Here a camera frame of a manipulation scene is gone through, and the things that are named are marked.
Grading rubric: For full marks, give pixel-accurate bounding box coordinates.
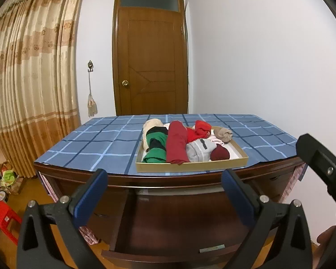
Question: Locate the person's right hand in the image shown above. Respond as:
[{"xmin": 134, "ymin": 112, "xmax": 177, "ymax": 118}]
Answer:
[{"xmin": 316, "ymin": 225, "xmax": 336, "ymax": 245}]

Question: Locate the lime green rag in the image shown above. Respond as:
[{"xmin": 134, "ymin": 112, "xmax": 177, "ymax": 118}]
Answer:
[{"xmin": 3, "ymin": 171, "xmax": 17, "ymax": 184}]

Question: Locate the tan underwear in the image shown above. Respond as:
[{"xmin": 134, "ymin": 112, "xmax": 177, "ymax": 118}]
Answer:
[{"xmin": 213, "ymin": 127, "xmax": 233, "ymax": 142}]

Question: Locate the green black striped underwear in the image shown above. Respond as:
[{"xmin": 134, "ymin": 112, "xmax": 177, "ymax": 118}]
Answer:
[{"xmin": 141, "ymin": 127, "xmax": 168, "ymax": 163}]

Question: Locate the brown wooden door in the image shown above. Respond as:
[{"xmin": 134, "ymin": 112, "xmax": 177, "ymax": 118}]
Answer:
[{"xmin": 112, "ymin": 0, "xmax": 189, "ymax": 116}]

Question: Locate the dark red underwear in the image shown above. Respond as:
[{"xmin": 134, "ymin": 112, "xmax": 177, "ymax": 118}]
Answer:
[{"xmin": 166, "ymin": 121, "xmax": 190, "ymax": 165}]

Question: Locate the beige floral curtain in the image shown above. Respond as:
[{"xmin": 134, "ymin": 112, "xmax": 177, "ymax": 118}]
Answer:
[{"xmin": 0, "ymin": 0, "xmax": 86, "ymax": 178}]

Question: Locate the patterned fabric bag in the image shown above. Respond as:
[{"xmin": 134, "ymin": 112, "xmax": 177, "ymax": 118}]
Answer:
[{"xmin": 0, "ymin": 161, "xmax": 24, "ymax": 197}]

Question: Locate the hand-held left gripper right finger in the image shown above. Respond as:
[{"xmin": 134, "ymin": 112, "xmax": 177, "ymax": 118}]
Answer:
[{"xmin": 221, "ymin": 169, "xmax": 314, "ymax": 269}]

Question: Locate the shallow cardboard box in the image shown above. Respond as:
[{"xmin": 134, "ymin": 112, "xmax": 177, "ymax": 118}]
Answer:
[{"xmin": 136, "ymin": 126, "xmax": 248, "ymax": 173}]

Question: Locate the black wall cable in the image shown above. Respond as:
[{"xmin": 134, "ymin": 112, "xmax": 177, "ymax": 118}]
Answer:
[{"xmin": 183, "ymin": 0, "xmax": 191, "ymax": 114}]

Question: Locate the maroon underwear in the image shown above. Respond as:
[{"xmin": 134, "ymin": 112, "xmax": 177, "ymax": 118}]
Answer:
[{"xmin": 211, "ymin": 144, "xmax": 231, "ymax": 161}]

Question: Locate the dark wooden desk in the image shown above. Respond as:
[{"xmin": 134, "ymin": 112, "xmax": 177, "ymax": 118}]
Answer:
[{"xmin": 34, "ymin": 157, "xmax": 307, "ymax": 247}]

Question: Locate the grey sock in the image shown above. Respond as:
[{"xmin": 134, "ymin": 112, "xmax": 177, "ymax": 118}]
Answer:
[{"xmin": 185, "ymin": 139, "xmax": 217, "ymax": 162}]

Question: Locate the beige tassel tie-back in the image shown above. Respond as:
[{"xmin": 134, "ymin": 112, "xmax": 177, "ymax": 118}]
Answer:
[{"xmin": 87, "ymin": 71, "xmax": 98, "ymax": 117}]

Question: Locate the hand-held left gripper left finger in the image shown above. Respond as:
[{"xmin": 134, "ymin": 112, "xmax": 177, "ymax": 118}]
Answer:
[{"xmin": 16, "ymin": 169, "xmax": 108, "ymax": 269}]

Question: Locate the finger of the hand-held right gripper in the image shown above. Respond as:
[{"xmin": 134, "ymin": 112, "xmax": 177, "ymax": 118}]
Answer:
[{"xmin": 295, "ymin": 132, "xmax": 336, "ymax": 211}]

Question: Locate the dark wooden side drawer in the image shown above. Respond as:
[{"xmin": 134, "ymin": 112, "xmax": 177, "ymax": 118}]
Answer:
[{"xmin": 250, "ymin": 171, "xmax": 296, "ymax": 202}]

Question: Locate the red plastic stool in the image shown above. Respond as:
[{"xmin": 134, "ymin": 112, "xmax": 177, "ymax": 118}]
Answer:
[{"xmin": 0, "ymin": 202, "xmax": 21, "ymax": 244}]

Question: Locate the cream underwear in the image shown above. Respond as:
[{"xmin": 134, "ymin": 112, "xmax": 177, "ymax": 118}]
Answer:
[{"xmin": 142, "ymin": 119, "xmax": 164, "ymax": 149}]

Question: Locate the blue checked tablecloth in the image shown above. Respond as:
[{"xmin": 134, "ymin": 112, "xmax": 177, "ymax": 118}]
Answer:
[{"xmin": 34, "ymin": 113, "xmax": 307, "ymax": 181}]

